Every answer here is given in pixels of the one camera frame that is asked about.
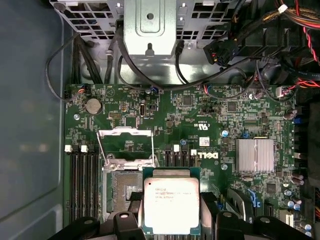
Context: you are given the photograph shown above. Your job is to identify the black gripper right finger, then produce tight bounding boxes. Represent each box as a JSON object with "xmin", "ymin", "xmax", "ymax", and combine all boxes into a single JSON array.
[{"xmin": 199, "ymin": 192, "xmax": 312, "ymax": 240}]

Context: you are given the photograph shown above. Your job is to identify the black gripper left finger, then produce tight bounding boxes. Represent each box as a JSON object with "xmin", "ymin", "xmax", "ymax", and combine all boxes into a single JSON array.
[{"xmin": 47, "ymin": 191, "xmax": 147, "ymax": 240}]

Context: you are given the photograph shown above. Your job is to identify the silver CPU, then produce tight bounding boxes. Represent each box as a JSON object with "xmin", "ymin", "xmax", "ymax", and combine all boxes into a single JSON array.
[{"xmin": 141, "ymin": 166, "xmax": 202, "ymax": 236}]

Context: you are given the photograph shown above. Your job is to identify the metal socket cover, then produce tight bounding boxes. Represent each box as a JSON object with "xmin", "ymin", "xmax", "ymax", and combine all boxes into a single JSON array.
[{"xmin": 96, "ymin": 126, "xmax": 160, "ymax": 173}]

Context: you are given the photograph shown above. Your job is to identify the blue slot latch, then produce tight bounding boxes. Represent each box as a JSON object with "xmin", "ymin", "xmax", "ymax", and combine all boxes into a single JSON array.
[{"xmin": 246, "ymin": 188, "xmax": 262, "ymax": 209}]

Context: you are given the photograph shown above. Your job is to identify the RAM slot black clips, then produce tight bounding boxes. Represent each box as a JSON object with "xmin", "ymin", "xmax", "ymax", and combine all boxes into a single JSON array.
[
  {"xmin": 181, "ymin": 143, "xmax": 189, "ymax": 168},
  {"xmin": 164, "ymin": 143, "xmax": 173, "ymax": 168},
  {"xmin": 75, "ymin": 147, "xmax": 85, "ymax": 222},
  {"xmin": 91, "ymin": 147, "xmax": 100, "ymax": 221}
]

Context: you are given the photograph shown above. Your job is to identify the RAM slot white clips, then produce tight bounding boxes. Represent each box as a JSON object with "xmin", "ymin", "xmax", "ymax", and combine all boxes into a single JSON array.
[
  {"xmin": 64, "ymin": 144, "xmax": 77, "ymax": 222},
  {"xmin": 189, "ymin": 149, "xmax": 199, "ymax": 168},
  {"xmin": 80, "ymin": 144, "xmax": 93, "ymax": 221},
  {"xmin": 172, "ymin": 144, "xmax": 181, "ymax": 168}
]

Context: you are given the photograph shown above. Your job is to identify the silver chipset heatsink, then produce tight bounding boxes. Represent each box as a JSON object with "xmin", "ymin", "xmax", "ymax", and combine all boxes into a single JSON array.
[{"xmin": 235, "ymin": 138, "xmax": 275, "ymax": 174}]

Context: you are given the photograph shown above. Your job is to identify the green motherboard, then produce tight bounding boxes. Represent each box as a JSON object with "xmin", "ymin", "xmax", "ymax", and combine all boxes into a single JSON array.
[{"xmin": 63, "ymin": 83, "xmax": 315, "ymax": 240}]

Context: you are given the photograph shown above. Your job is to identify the black plastic shroud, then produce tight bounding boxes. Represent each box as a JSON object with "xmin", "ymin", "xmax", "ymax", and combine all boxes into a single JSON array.
[{"xmin": 294, "ymin": 98, "xmax": 320, "ymax": 240}]

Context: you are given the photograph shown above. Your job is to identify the coin battery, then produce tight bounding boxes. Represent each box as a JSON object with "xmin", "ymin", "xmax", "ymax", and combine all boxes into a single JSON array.
[{"xmin": 84, "ymin": 97, "xmax": 103, "ymax": 115}]

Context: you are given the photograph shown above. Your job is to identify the black PC case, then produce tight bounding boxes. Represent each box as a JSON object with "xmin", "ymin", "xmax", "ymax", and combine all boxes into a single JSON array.
[{"xmin": 0, "ymin": 0, "xmax": 320, "ymax": 240}]

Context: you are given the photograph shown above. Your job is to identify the black power connector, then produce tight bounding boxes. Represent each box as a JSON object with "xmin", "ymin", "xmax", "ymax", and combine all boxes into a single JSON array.
[{"xmin": 202, "ymin": 39, "xmax": 243, "ymax": 68}]

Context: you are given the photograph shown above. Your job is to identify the metal drive cage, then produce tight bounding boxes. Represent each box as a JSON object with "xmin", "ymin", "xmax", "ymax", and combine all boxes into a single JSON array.
[{"xmin": 49, "ymin": 0, "xmax": 251, "ymax": 85}]

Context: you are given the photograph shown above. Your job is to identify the thick black cable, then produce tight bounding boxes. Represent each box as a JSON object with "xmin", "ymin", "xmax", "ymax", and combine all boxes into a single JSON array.
[{"xmin": 116, "ymin": 53, "xmax": 254, "ymax": 92}]

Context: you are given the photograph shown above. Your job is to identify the black sleeved cable bundle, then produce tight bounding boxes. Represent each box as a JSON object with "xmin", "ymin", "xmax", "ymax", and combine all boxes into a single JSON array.
[{"xmin": 71, "ymin": 33, "xmax": 105, "ymax": 85}]

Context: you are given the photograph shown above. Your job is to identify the thin black cable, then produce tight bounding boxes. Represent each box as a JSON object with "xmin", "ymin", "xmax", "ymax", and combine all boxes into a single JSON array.
[{"xmin": 45, "ymin": 32, "xmax": 85, "ymax": 103}]

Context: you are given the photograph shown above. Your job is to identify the multicolour wire bundle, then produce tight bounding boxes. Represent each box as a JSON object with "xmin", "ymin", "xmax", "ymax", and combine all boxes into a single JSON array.
[{"xmin": 239, "ymin": 0, "xmax": 320, "ymax": 88}]

